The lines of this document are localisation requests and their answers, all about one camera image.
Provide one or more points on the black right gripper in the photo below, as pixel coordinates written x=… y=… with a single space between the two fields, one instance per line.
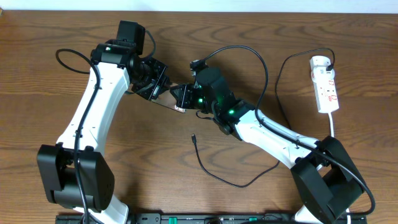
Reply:
x=183 y=101

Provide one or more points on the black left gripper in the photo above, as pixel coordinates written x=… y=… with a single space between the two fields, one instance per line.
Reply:
x=154 y=81

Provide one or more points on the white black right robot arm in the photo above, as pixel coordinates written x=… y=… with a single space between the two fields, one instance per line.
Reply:
x=326 y=178

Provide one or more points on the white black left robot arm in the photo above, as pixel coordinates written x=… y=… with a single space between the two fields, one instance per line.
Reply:
x=73 y=171

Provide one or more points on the white power strip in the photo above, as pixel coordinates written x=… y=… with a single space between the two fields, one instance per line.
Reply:
x=325 y=90

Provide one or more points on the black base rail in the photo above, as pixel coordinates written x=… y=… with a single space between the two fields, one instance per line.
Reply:
x=156 y=218

